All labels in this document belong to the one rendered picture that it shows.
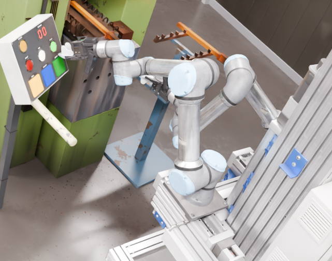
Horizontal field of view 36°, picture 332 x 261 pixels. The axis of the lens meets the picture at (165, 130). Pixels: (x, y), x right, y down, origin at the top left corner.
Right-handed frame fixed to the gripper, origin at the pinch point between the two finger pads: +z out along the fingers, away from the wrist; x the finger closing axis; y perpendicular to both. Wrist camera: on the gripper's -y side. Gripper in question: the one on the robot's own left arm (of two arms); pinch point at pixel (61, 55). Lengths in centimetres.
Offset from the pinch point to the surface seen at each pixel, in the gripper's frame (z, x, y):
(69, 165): 43, -37, -89
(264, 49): -26, -321, -133
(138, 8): -3, -83, -6
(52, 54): 3.0, 2.1, 1.5
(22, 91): 5.2, 27.0, -4.1
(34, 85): 2.2, 21.6, -4.2
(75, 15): 19, -50, 2
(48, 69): 2.2, 9.3, -2.5
